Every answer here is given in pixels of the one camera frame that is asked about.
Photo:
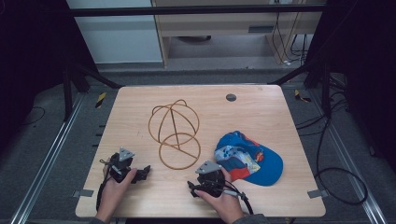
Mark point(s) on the grey metal table bracket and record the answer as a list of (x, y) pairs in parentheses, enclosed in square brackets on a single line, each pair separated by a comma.
[(82, 193), (317, 193)]

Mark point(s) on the person's left hand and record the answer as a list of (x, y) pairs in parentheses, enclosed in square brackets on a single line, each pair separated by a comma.
[(112, 194)]

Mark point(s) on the light wooden desk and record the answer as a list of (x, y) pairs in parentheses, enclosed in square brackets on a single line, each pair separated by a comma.
[(218, 25)]

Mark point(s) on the grey round table grommet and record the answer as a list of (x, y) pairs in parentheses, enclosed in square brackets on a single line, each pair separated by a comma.
[(231, 97)]

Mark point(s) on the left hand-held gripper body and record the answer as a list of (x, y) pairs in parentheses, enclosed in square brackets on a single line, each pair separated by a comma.
[(120, 168)]

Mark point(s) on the white cabinet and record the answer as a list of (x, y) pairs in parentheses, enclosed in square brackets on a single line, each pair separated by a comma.
[(118, 40)]

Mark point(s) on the black curtain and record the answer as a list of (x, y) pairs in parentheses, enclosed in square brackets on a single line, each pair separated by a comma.
[(31, 62), (367, 77)]

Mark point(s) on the yellow black hazard tape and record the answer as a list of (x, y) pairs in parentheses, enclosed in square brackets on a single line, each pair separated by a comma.
[(100, 100), (301, 96)]

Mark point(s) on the black horizontal frame bar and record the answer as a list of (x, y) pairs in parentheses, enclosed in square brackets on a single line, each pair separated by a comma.
[(186, 11)]

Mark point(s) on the black metal frame strut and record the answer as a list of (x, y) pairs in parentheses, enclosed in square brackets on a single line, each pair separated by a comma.
[(325, 90), (93, 76)]

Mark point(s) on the aluminium floor rail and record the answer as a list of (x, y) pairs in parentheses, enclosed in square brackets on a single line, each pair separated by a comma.
[(351, 161), (46, 158)]

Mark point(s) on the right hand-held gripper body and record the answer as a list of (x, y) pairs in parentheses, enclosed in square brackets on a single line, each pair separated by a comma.
[(211, 182)]

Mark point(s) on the blue printed baseball cap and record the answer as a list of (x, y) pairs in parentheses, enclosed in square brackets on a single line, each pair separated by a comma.
[(252, 158)]

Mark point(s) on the person's right hand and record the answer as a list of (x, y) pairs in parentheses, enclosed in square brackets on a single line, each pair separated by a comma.
[(225, 205)]

